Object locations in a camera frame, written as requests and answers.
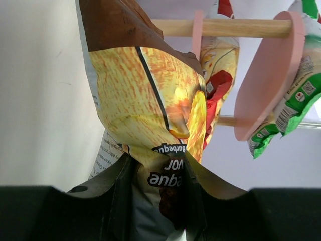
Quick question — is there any red Chuba chips bag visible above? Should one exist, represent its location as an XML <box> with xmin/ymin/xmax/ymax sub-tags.
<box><xmin>207</xmin><ymin>0</ymin><xmax>234</xmax><ymax>19</ymax></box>
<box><xmin>199</xmin><ymin>36</ymin><xmax>240</xmax><ymax>150</ymax></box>

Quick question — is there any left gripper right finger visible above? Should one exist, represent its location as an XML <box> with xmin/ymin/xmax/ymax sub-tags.
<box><xmin>184</xmin><ymin>154</ymin><xmax>320</xmax><ymax>240</ymax></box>

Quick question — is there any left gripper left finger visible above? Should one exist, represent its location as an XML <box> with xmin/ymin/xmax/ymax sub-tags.
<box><xmin>1</xmin><ymin>154</ymin><xmax>133</xmax><ymax>240</ymax></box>

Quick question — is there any green Chuba chips bag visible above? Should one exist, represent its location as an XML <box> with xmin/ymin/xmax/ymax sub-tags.
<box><xmin>247</xmin><ymin>1</ymin><xmax>320</xmax><ymax>159</ymax></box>

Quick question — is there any brown Chuba chips bag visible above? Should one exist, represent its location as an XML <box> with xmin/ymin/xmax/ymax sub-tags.
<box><xmin>76</xmin><ymin>1</ymin><xmax>206</xmax><ymax>240</ymax></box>

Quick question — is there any pink three-tier wooden shelf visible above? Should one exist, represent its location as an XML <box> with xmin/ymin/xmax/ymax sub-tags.
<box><xmin>153</xmin><ymin>11</ymin><xmax>305</xmax><ymax>141</ymax></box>

